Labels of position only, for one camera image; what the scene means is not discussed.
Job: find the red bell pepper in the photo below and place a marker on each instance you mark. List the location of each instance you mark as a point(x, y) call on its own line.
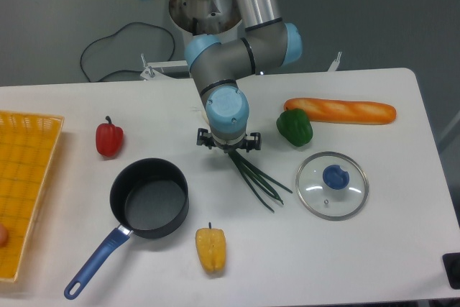
point(109, 138)

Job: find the glass pot lid blue knob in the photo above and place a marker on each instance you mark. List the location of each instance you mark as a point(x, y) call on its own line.
point(332, 186)

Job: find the orange baguette bread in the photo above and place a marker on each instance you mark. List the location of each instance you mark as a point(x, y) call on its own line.
point(344, 112)

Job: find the green bell pepper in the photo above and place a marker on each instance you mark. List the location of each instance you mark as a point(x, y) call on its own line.
point(294, 125)

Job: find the yellow woven basket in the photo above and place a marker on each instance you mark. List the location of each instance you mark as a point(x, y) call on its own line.
point(28, 143)

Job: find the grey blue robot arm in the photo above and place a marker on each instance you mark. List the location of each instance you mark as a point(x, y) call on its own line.
point(264, 42)

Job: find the yellow bell pepper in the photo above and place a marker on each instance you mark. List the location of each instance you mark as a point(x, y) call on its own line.
point(210, 244)

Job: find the white metal base bracket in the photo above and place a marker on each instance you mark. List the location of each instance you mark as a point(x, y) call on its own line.
point(177, 69)

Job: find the black saucepan blue handle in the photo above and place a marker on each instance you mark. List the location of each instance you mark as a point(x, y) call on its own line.
point(150, 199)

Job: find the brown egg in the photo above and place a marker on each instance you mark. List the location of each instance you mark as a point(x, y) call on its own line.
point(4, 235)

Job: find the green onion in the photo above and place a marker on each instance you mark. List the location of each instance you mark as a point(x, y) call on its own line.
point(252, 175)

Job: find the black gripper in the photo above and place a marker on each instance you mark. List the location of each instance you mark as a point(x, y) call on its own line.
point(250, 142)

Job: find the black device at edge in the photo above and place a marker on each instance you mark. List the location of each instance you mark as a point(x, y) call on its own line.
point(451, 262)

